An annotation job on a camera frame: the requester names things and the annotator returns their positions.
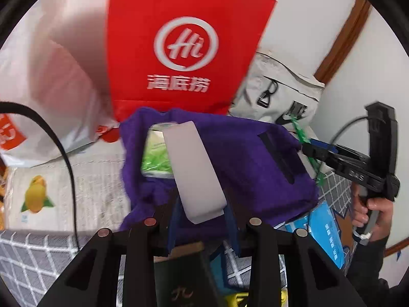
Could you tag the white Miniso plastic bag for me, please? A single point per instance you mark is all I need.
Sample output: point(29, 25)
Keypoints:
point(53, 60)

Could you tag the white sponge block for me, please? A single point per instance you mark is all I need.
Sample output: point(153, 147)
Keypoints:
point(199, 189)

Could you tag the green tissue packet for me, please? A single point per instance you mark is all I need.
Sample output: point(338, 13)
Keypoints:
point(155, 162)

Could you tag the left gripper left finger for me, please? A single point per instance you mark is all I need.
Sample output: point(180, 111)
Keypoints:
point(177, 212)

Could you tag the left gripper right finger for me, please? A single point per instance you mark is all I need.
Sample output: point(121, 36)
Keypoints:
point(233, 230)

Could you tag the white sheet with fruit print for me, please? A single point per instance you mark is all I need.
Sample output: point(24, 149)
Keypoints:
point(98, 200)

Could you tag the blue tissue box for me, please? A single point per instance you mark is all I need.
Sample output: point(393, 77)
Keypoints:
point(322, 226)

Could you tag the yellow black pouch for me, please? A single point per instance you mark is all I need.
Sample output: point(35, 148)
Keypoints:
point(242, 298)

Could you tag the brown wooden door frame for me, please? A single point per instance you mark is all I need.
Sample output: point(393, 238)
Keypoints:
point(344, 42)

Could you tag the purple fluffy towel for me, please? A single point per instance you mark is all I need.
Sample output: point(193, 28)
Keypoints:
point(257, 163)

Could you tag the grey checked bed cover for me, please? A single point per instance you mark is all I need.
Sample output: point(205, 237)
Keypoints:
point(30, 263)

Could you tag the beige Nike bag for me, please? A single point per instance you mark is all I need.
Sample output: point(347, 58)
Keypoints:
point(277, 90)

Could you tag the green packet with strip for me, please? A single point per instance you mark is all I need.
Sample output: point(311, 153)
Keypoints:
point(314, 168)

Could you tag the red Haidilao paper bag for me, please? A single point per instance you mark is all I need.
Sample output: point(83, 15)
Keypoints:
point(187, 54)

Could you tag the black right sleeve forearm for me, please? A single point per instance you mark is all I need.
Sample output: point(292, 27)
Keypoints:
point(363, 274)

